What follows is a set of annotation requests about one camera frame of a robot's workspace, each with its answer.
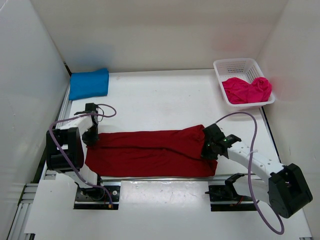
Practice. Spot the blue t shirt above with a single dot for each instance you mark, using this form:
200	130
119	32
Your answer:
89	84

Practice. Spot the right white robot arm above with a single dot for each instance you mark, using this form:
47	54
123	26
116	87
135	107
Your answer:
283	187

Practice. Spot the white plastic basket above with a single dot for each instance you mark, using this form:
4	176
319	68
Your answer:
246	69

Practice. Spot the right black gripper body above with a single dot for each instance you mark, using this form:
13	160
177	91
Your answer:
208	149

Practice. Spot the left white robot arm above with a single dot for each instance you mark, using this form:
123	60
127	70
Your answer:
65	151

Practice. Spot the aluminium frame rail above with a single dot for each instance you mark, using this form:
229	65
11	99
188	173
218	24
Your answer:
156	100

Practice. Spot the pink t shirt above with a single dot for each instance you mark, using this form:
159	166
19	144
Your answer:
239	91

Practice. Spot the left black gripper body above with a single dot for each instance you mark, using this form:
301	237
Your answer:
90	137

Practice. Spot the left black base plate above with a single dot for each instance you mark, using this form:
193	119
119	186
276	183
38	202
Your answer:
97	199

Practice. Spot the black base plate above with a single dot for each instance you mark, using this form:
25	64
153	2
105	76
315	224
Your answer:
97	199
224	198

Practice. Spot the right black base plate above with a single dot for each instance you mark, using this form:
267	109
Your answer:
224	198

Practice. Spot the dark red t shirt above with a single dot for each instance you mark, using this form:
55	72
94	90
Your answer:
163	153

